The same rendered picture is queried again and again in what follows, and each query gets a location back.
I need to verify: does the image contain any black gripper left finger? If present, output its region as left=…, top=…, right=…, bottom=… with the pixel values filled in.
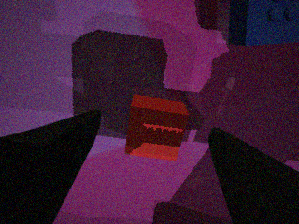
left=0, top=109, right=101, bottom=224

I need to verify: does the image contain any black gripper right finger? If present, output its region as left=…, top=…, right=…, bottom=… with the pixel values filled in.
left=208, top=127, right=299, bottom=224

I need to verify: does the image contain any red block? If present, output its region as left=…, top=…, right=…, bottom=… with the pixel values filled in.
left=124, top=94, right=190, bottom=161

